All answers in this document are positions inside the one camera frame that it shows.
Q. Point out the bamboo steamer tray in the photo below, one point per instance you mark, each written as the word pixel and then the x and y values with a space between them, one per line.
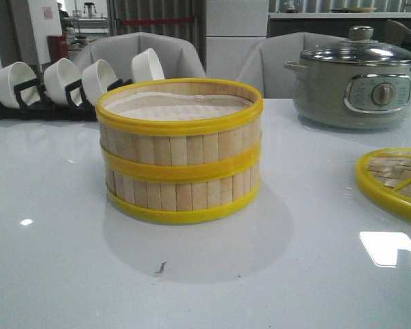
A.
pixel 182 151
pixel 183 203

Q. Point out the grey chair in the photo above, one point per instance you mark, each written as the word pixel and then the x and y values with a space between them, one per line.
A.
pixel 178 58
pixel 264 69

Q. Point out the grey chair right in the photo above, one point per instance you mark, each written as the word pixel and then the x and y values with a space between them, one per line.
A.
pixel 264 69

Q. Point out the grey chair left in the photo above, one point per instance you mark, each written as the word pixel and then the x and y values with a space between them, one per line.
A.
pixel 178 58

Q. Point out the grey-green electric cooking pot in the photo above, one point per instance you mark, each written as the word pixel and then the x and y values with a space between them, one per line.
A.
pixel 365 97

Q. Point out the white bowl far left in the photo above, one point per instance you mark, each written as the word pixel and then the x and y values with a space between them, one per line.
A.
pixel 10 76

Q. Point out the white bowl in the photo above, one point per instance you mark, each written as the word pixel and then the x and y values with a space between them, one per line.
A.
pixel 10 76
pixel 57 76
pixel 96 79

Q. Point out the woven bamboo steamer lid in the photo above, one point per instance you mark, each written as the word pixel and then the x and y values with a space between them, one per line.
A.
pixel 384 176

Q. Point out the glass pot lid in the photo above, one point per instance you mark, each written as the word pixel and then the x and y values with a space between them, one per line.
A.
pixel 359 48

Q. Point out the white bowl right end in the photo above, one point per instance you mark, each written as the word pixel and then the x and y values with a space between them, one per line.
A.
pixel 146 67

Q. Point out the black plastic dish rack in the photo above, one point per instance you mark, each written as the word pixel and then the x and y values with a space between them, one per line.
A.
pixel 78 108

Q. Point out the white refrigerator in background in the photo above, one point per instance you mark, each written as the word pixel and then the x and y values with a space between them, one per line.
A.
pixel 231 28

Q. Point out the red cabinet in background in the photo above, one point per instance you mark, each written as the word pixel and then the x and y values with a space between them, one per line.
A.
pixel 58 47

